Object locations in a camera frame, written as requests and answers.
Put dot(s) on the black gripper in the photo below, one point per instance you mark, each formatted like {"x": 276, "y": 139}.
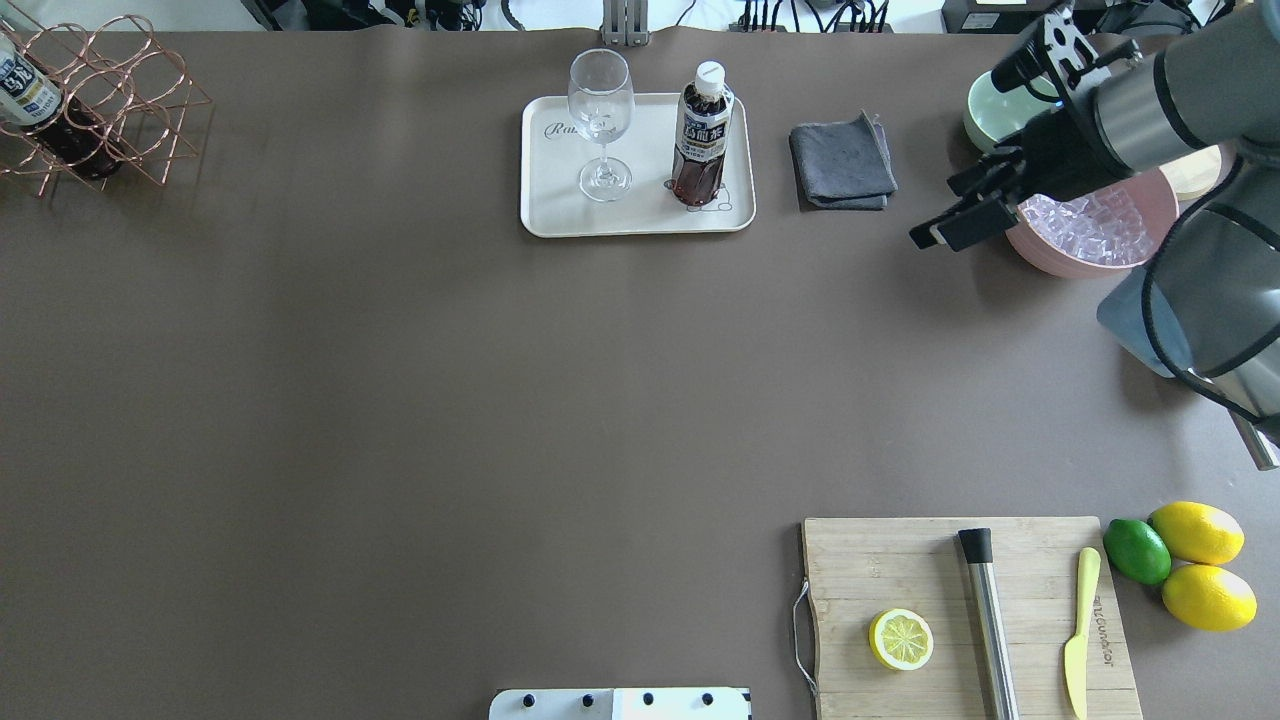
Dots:
{"x": 1068, "y": 152}

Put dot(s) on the tea bottle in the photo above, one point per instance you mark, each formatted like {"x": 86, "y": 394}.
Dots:
{"x": 703, "y": 121}
{"x": 59, "y": 123}

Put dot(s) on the copper wire bottle basket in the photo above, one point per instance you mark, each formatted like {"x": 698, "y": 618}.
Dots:
{"x": 149, "y": 103}

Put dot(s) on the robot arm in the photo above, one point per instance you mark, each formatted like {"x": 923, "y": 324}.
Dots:
{"x": 1208, "y": 297}

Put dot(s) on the green ceramic bowl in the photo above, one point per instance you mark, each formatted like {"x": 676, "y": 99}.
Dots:
{"x": 992, "y": 115}

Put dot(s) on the pink bowl of ice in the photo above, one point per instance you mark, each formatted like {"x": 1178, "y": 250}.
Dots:
{"x": 1103, "y": 233}

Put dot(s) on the grey folded cloth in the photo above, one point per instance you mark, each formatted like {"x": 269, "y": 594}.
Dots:
{"x": 844, "y": 165}

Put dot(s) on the wooden cup tree stand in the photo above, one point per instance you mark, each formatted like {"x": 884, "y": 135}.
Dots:
{"x": 1194, "y": 175}

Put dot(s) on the steel muddler black tip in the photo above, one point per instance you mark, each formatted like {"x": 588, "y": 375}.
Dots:
{"x": 976, "y": 544}

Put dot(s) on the metal ice scoop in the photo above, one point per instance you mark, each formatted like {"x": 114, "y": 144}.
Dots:
{"x": 1262, "y": 453}

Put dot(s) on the green lime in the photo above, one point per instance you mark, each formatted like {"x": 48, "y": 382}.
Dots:
{"x": 1137, "y": 551}

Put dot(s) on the clear wine glass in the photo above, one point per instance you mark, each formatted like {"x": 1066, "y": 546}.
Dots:
{"x": 601, "y": 102}

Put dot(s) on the upper yellow lemon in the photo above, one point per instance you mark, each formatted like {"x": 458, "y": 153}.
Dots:
{"x": 1198, "y": 532}

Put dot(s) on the yellow lemon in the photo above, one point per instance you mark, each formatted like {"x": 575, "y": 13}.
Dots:
{"x": 1209, "y": 598}
{"x": 1198, "y": 532}

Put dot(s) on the wooden cutting board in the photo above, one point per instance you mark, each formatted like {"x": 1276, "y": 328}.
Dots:
{"x": 859, "y": 567}

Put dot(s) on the white rabbit tray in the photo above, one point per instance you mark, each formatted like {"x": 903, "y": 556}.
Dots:
{"x": 552, "y": 205}

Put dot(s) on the half lemon slice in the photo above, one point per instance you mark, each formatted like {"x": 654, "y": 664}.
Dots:
{"x": 901, "y": 639}

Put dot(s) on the lower yellow lemon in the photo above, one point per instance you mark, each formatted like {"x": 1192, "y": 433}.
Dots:
{"x": 1209, "y": 598}

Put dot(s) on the yellow plastic knife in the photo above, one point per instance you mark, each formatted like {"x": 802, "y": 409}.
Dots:
{"x": 1076, "y": 649}

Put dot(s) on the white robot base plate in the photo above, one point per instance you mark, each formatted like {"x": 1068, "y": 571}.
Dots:
{"x": 681, "y": 702}

